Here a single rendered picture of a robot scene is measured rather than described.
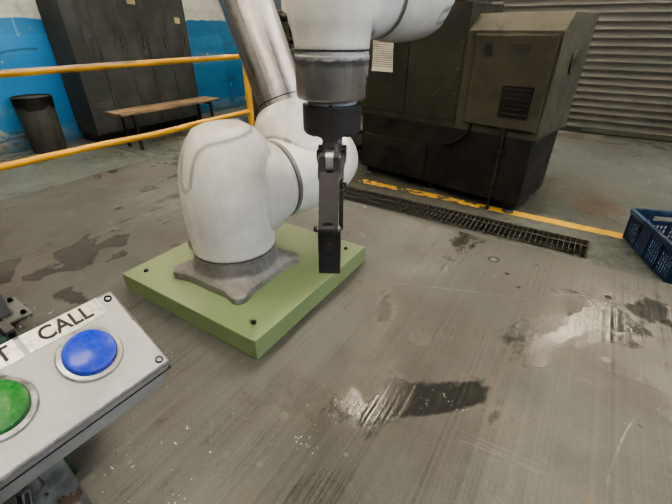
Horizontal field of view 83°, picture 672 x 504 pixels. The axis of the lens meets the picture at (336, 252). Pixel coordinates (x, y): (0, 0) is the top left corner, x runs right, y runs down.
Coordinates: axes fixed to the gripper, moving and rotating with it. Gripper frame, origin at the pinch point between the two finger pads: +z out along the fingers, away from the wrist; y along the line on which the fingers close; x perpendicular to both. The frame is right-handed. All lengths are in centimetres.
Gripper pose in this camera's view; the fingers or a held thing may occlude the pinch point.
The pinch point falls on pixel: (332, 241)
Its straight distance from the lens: 58.1
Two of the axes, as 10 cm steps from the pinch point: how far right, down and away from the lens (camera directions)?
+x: -10.0, -0.2, 0.4
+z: 0.0, 8.7, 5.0
